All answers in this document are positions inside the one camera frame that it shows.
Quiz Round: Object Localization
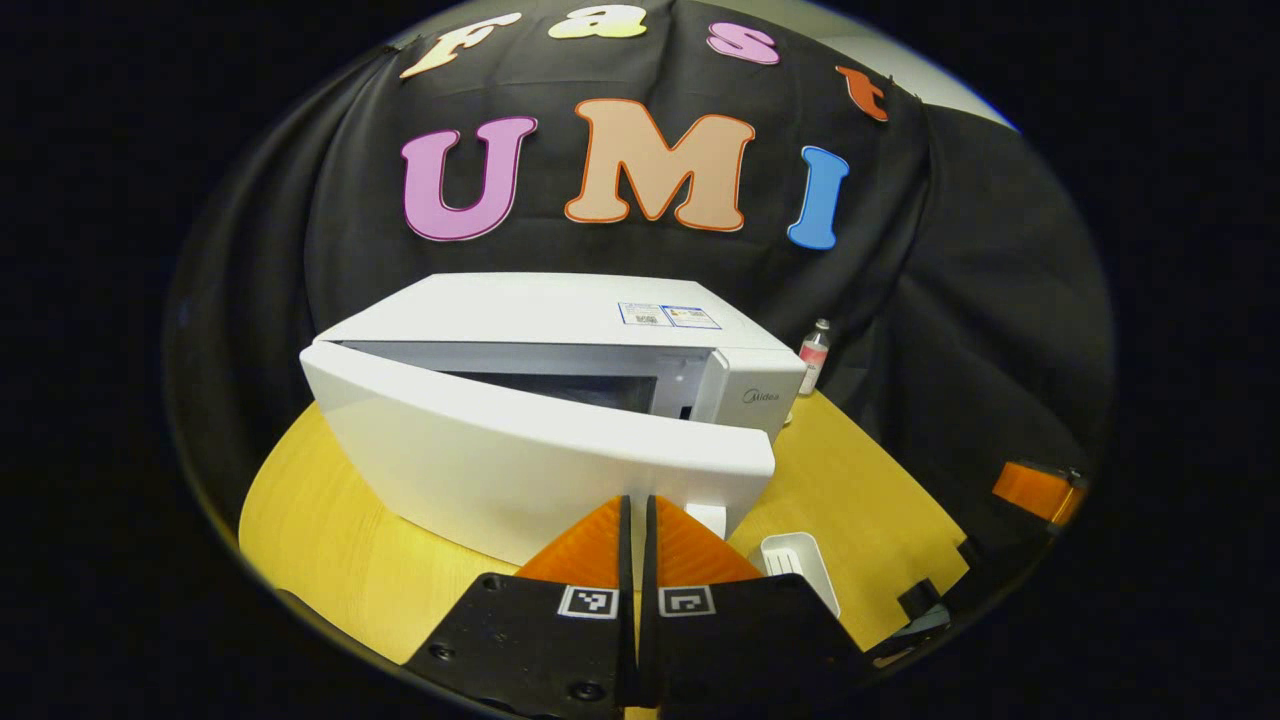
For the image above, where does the small clear bottle pink label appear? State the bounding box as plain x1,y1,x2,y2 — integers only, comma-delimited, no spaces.
797,318,833,397

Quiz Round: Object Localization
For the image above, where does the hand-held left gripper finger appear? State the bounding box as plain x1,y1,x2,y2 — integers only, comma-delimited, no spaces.
640,494,871,713
403,494,638,720

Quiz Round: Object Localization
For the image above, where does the black backdrop cloth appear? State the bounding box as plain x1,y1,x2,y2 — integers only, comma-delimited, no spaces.
165,0,1118,561

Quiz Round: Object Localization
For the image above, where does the white rectangular tray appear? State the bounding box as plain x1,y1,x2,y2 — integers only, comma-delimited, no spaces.
758,532,843,619

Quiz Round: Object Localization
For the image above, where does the white microwave oven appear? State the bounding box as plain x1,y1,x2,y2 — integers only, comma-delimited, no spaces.
300,272,808,568

